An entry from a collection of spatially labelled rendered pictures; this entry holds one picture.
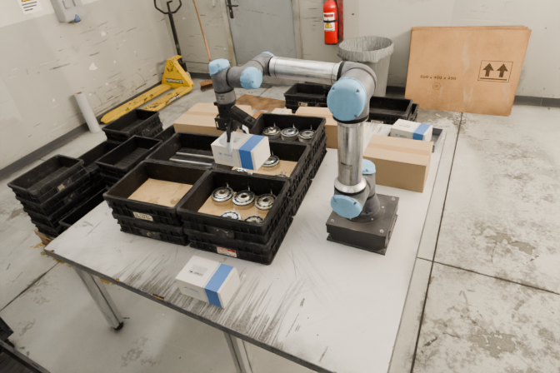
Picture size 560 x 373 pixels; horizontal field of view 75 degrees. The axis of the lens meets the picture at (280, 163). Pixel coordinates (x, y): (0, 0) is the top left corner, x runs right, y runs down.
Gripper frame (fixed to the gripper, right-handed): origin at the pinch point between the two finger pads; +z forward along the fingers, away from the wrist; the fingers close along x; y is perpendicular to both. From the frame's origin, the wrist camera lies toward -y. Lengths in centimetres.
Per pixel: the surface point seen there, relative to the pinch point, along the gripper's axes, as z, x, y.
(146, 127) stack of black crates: 57, -85, 159
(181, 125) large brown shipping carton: 22, -43, 74
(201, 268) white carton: 32, 38, 1
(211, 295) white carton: 36, 45, -8
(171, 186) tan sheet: 28, 4, 44
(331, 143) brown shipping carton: 38, -71, -12
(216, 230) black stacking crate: 26.0, 23.8, 2.4
